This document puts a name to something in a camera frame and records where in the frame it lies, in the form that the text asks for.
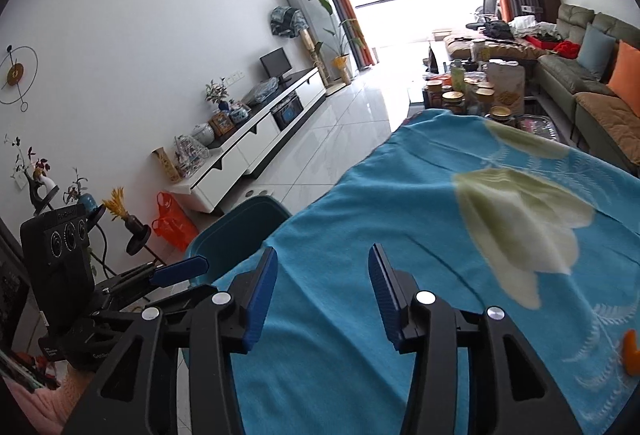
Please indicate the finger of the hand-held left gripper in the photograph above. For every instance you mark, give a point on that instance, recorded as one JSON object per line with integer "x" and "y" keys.
{"x": 180, "y": 271}

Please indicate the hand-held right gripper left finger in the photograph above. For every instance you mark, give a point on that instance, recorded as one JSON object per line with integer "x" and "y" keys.
{"x": 260, "y": 300}

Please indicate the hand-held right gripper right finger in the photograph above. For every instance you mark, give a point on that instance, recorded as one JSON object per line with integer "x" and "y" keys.
{"x": 382, "y": 290}

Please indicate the teal plastic trash bin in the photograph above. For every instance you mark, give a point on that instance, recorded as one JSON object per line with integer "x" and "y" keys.
{"x": 235, "y": 230}

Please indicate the person's left forearm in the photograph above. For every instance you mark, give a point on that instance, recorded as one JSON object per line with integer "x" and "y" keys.
{"x": 45, "y": 410}

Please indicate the orange plastic bag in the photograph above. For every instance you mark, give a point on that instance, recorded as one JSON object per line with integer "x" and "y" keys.
{"x": 172, "y": 222}

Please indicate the blue vase with twigs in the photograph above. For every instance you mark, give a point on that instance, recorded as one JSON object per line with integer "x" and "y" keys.
{"x": 86, "y": 205}

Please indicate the dried flower vase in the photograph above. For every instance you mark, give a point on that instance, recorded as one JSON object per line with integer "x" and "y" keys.
{"x": 42, "y": 195}

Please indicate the yellow wheat in black vase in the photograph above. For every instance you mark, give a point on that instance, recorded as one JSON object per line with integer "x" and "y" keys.
{"x": 125, "y": 220}

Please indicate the blue floral blanket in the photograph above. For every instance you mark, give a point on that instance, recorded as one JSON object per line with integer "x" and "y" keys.
{"x": 350, "y": 215}

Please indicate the tan patterned box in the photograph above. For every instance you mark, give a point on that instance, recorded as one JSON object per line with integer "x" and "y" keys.
{"x": 167, "y": 165}

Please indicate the glass ship model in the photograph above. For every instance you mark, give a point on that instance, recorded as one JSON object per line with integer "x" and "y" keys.
{"x": 192, "y": 151}

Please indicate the white ceramic jar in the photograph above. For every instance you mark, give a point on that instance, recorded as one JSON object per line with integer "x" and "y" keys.
{"x": 203, "y": 134}

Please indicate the white and black TV cabinet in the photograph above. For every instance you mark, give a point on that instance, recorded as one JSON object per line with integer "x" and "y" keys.
{"x": 260, "y": 135}

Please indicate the blue and white porcelain jar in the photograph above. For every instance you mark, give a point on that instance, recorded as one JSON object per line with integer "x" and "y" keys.
{"x": 239, "y": 112}

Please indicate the plant in blue vase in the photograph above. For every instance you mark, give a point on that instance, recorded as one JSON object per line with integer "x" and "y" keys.
{"x": 217, "y": 95}

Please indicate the plastic-wrapped bundle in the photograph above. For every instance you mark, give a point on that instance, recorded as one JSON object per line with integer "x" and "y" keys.
{"x": 260, "y": 91}

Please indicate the group of food jars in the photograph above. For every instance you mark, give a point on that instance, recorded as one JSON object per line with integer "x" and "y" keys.
{"x": 460, "y": 95}

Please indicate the silver tray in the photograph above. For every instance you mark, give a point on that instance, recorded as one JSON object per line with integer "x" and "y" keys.
{"x": 537, "y": 127}

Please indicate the large-leaf plant in yellow pot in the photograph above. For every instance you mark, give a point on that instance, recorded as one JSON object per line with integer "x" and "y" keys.
{"x": 342, "y": 65}

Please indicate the black monitor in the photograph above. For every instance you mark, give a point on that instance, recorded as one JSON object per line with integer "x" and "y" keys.
{"x": 275, "y": 62}

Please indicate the white snack bag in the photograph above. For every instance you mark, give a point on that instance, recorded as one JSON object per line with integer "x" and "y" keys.
{"x": 506, "y": 87}

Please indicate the brown ottoman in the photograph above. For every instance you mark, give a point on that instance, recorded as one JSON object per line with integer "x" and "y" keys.
{"x": 460, "y": 45}

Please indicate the orange peel piece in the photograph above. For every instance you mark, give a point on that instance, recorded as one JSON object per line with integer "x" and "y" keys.
{"x": 632, "y": 355}

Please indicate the covered standing fan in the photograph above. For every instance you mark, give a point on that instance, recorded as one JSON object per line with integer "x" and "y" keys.
{"x": 287, "y": 21}

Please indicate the green sofa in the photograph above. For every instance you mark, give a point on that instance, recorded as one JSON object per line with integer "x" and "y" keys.
{"x": 560, "y": 70}

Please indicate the black bag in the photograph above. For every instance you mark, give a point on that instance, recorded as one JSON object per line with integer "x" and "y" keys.
{"x": 497, "y": 31}

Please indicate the brown seat cushion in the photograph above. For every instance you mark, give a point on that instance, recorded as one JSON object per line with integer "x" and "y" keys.
{"x": 610, "y": 115}

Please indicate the black office chair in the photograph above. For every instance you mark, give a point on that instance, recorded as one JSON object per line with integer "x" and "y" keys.
{"x": 487, "y": 12}

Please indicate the white folded cloths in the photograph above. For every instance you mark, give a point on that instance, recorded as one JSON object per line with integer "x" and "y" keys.
{"x": 524, "y": 24}

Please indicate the red cloth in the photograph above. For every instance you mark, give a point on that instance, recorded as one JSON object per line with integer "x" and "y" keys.
{"x": 567, "y": 49}

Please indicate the blue-grey cushion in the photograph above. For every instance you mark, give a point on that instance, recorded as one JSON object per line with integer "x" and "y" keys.
{"x": 595, "y": 50}

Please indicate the orange cushion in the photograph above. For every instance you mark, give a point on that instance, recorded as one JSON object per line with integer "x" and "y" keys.
{"x": 627, "y": 75}

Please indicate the dark brown cabinet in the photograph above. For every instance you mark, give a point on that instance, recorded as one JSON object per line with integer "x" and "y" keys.
{"x": 549, "y": 2}

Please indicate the white wall socket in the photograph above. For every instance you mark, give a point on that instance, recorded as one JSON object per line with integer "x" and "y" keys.
{"x": 235, "y": 77}

